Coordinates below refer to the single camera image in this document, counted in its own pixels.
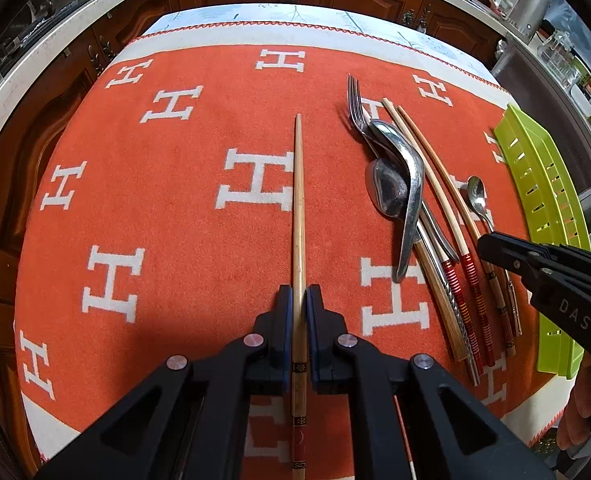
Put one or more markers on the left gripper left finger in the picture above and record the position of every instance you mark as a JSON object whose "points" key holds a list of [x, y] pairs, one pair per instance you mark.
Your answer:
{"points": [[186, 419]]}

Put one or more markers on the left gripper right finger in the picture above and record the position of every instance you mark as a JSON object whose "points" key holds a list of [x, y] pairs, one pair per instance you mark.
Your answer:
{"points": [[410, 418]]}

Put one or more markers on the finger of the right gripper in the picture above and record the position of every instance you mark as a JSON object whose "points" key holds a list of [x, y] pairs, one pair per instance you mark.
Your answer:
{"points": [[533, 262]]}

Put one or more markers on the wooden chopstick red end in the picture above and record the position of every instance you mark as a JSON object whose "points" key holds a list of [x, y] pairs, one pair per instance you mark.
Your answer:
{"points": [[455, 199], [299, 335]]}

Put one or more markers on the wooden chopstick red band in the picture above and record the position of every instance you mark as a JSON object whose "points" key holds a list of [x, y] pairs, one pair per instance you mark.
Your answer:
{"points": [[481, 354]]}

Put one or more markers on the small steel teaspoon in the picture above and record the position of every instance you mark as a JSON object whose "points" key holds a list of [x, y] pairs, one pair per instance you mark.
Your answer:
{"points": [[477, 201]]}

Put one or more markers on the dark steel spoon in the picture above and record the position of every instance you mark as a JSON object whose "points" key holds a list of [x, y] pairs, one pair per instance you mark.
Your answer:
{"points": [[386, 188]]}

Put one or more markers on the steel ladle spoon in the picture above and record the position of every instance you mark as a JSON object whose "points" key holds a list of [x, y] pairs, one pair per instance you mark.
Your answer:
{"points": [[410, 166]]}

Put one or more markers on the steel fork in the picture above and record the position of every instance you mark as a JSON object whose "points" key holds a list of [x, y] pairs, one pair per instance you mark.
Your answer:
{"points": [[360, 120]]}

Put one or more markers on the person's right hand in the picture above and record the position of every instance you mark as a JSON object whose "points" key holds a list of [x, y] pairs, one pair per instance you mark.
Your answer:
{"points": [[574, 427]]}

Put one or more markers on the green plastic utensil tray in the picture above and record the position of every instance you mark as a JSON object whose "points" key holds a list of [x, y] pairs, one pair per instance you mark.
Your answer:
{"points": [[554, 216]]}

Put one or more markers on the steel cabinet appliance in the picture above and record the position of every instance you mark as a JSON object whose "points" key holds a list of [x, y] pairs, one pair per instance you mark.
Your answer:
{"points": [[541, 96]]}

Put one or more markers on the glass jar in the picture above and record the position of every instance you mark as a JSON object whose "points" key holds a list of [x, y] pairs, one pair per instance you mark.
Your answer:
{"points": [[556, 53]]}

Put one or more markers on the orange H-pattern blanket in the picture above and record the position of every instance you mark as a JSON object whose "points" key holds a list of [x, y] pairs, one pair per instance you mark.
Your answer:
{"points": [[162, 224]]}

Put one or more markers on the steel electric kettle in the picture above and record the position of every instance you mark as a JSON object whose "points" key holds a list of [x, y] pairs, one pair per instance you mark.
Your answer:
{"points": [[523, 17]]}

